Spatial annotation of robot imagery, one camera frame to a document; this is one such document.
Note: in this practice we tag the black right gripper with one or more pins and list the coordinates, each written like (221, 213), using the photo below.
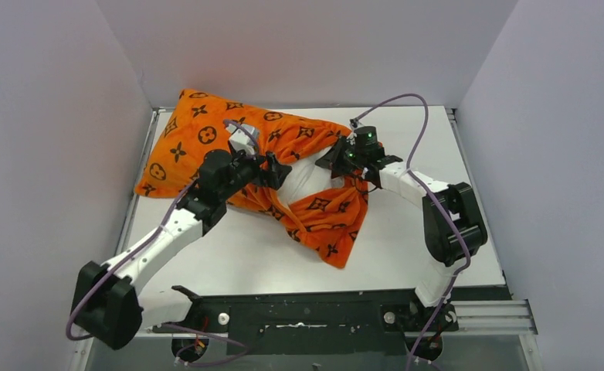
(333, 159)

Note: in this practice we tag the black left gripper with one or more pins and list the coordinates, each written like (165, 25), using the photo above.
(269, 168)

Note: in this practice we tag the white pillow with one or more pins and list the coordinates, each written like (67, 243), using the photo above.
(307, 179)

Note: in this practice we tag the orange patterned pillowcase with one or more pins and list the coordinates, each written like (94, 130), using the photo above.
(327, 222)

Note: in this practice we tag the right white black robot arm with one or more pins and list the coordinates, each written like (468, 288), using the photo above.
(454, 229)

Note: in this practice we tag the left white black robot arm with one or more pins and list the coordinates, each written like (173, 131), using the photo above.
(107, 301)

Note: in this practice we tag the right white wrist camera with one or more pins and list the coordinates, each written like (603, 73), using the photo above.
(355, 126)

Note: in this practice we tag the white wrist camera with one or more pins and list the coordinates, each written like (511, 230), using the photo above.
(243, 137)
(355, 126)

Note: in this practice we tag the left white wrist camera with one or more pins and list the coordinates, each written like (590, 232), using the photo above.
(243, 137)

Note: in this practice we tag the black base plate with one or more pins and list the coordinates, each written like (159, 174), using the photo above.
(332, 323)

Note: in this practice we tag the aluminium frame rail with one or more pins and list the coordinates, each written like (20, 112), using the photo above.
(473, 331)

